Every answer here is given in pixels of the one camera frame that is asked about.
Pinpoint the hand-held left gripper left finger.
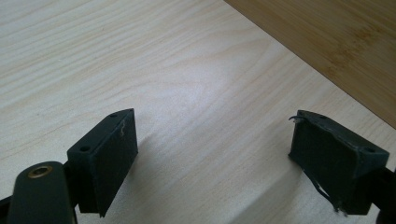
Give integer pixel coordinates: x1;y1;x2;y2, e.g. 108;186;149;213
66;107;139;218

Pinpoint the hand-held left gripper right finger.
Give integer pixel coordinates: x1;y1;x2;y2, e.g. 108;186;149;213
288;109;390;217

